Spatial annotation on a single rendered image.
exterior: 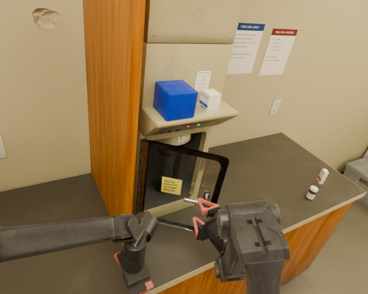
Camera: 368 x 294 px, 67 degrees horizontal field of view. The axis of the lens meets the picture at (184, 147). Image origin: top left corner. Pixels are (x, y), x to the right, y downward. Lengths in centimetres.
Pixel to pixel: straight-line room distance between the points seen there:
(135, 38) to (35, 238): 48
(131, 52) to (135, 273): 58
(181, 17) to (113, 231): 61
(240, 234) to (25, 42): 102
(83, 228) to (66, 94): 78
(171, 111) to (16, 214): 84
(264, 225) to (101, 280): 76
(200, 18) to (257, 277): 71
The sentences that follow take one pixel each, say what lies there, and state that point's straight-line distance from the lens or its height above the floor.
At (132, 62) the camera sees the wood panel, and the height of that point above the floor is 169.
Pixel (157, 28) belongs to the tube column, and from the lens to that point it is 85.
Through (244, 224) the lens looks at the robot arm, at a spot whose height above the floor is 157.
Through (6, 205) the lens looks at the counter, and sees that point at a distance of 145.
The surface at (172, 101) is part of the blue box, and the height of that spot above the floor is 158.
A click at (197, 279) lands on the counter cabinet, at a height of 79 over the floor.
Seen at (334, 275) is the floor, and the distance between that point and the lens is 277.
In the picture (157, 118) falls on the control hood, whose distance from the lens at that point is 86.
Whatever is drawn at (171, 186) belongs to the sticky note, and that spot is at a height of 121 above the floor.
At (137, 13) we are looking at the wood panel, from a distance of 72.
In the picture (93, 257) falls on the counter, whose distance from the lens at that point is 119.
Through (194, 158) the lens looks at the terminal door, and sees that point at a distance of 97.
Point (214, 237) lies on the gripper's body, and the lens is 93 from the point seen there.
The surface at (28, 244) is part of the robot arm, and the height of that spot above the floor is 148.
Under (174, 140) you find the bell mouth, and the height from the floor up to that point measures 134.
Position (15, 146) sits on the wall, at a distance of 141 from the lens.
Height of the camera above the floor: 192
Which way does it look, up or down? 34 degrees down
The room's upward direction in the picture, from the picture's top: 10 degrees clockwise
